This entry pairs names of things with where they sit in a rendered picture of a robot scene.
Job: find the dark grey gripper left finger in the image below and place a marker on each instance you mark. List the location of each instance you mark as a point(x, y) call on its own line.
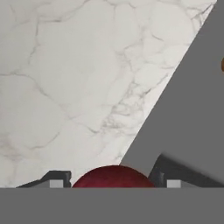
point(58, 178)

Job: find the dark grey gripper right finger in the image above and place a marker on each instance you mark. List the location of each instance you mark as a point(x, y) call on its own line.
point(172, 173)

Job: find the dark red round fruit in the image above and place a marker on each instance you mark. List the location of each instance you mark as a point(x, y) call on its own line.
point(113, 177)

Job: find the orange round fruit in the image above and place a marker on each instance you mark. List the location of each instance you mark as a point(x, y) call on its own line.
point(222, 64)

